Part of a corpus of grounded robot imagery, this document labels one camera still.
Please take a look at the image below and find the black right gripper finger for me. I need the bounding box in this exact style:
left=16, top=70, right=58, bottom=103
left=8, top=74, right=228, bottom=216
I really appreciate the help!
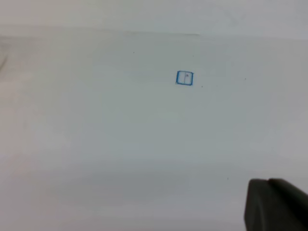
left=244, top=178, right=308, bottom=231

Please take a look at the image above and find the blue square marker sticker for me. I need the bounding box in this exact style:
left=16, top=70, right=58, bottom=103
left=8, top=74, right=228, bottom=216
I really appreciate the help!
left=176, top=71, right=194, bottom=86

